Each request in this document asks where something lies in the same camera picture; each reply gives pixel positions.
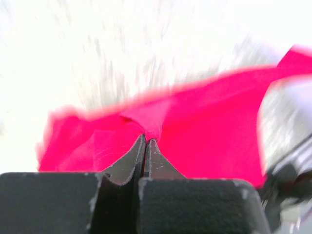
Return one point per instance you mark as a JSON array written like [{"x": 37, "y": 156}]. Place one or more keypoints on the red t shirt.
[{"x": 206, "y": 129}]

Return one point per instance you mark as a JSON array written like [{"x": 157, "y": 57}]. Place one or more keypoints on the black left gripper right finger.
[{"x": 171, "y": 204}]

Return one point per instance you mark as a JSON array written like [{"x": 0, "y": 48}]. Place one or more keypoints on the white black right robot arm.
[{"x": 288, "y": 183}]

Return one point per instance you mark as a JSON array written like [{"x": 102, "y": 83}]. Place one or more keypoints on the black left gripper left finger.
[{"x": 74, "y": 203}]

